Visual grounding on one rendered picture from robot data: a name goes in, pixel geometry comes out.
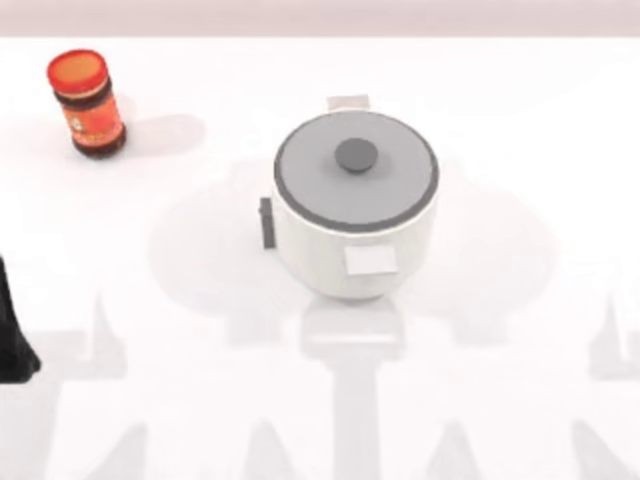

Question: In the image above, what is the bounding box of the red-lidded sauce jar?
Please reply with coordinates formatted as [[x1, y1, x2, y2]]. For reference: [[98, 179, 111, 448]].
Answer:
[[46, 48, 128, 161]]

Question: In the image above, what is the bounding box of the grey pot lid with knob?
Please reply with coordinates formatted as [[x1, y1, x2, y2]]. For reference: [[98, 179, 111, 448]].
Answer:
[[272, 110, 441, 234]]

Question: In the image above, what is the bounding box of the white rice cooker grey lid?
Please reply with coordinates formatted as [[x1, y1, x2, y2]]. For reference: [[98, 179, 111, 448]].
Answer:
[[258, 95, 441, 304]]

